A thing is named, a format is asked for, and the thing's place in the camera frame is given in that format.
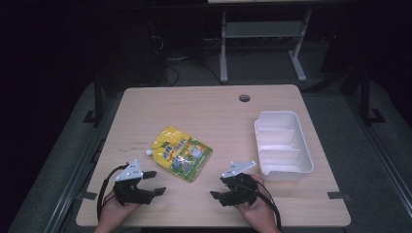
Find black tape strip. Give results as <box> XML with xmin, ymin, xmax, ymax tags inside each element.
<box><xmin>77</xmin><ymin>191</ymin><xmax>98</xmax><ymax>201</ymax></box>
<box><xmin>326</xmin><ymin>191</ymin><xmax>352</xmax><ymax>200</ymax></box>

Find white metal desk frame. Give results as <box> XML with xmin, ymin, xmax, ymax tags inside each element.
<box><xmin>219</xmin><ymin>9</ymin><xmax>313</xmax><ymax>84</ymax></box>

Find black metal stand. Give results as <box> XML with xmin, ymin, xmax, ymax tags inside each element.
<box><xmin>359</xmin><ymin>66</ymin><xmax>387</xmax><ymax>126</ymax></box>
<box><xmin>83</xmin><ymin>73</ymin><xmax>105</xmax><ymax>128</ymax></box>

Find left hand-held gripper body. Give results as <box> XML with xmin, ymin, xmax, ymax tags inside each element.
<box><xmin>113</xmin><ymin>158</ymin><xmax>155</xmax><ymax>206</ymax></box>

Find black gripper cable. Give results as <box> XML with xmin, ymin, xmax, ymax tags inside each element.
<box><xmin>255</xmin><ymin>180</ymin><xmax>283</xmax><ymax>231</ymax></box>
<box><xmin>96</xmin><ymin>163</ymin><xmax>130</xmax><ymax>222</ymax></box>

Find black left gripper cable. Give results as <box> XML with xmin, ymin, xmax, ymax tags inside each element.
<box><xmin>96</xmin><ymin>163</ymin><xmax>130</xmax><ymax>222</ymax></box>

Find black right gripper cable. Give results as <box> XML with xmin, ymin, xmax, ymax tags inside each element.
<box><xmin>255</xmin><ymin>180</ymin><xmax>283</xmax><ymax>231</ymax></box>

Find black floor cables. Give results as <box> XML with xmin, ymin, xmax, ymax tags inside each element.
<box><xmin>151</xmin><ymin>33</ymin><xmax>225</xmax><ymax>87</ymax></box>

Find white plastic divided bin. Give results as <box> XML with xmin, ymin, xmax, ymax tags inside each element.
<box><xmin>254</xmin><ymin>110</ymin><xmax>315</xmax><ymax>183</ymax></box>

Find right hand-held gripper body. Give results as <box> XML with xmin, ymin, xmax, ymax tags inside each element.
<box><xmin>219</xmin><ymin>160</ymin><xmax>260</xmax><ymax>208</ymax></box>

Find yellow spouted drink pouch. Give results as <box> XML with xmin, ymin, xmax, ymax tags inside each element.
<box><xmin>145</xmin><ymin>125</ymin><xmax>214</xmax><ymax>183</ymax></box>

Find person's left hand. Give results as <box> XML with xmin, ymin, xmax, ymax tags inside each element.
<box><xmin>98</xmin><ymin>191</ymin><xmax>141</xmax><ymax>228</ymax></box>

